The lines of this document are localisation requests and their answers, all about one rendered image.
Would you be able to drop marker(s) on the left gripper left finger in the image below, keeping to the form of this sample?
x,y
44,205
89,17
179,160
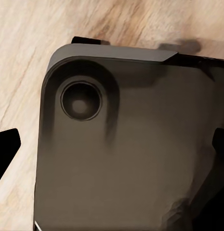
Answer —
x,y
9,145

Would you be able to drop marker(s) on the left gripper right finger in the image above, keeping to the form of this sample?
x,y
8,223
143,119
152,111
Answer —
x,y
218,142

